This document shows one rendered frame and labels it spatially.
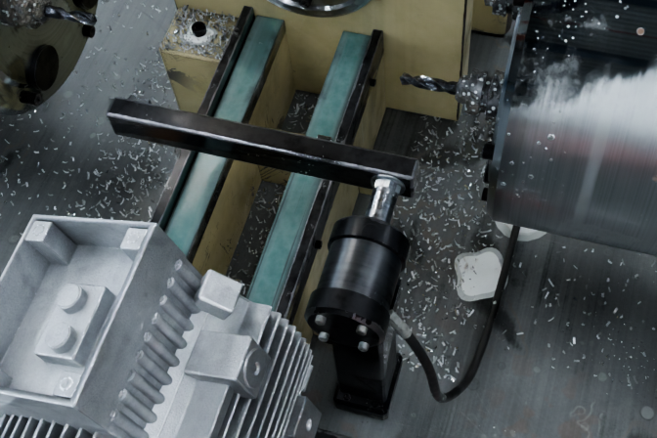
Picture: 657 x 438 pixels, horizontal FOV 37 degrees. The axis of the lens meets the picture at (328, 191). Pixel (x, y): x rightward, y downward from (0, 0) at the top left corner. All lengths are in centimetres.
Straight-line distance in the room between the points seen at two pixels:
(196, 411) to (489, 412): 36
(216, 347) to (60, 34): 42
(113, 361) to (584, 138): 34
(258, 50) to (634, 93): 42
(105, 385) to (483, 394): 43
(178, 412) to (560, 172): 30
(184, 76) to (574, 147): 47
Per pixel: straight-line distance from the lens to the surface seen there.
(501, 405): 92
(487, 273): 96
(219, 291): 63
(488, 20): 111
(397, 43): 97
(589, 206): 72
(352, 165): 75
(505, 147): 69
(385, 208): 74
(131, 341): 60
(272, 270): 84
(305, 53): 103
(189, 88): 104
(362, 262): 70
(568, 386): 93
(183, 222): 88
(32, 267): 67
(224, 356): 62
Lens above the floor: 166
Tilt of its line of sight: 59 degrees down
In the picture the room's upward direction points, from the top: 8 degrees counter-clockwise
